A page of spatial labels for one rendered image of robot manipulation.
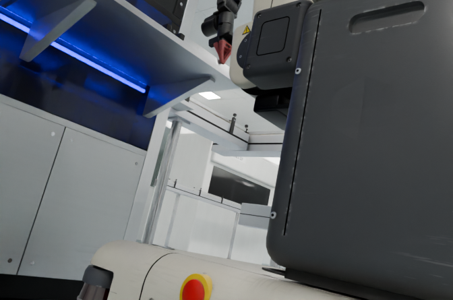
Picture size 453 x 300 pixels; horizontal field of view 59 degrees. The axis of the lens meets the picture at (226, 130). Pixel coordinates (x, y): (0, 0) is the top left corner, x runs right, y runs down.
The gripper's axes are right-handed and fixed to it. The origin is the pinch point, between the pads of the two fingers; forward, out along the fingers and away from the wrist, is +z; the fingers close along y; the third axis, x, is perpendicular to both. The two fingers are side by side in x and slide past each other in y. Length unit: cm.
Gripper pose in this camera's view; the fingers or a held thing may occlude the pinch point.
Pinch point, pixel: (222, 61)
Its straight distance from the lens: 143.9
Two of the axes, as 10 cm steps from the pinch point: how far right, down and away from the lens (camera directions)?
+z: -0.7, 9.2, -3.8
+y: -7.8, 1.9, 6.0
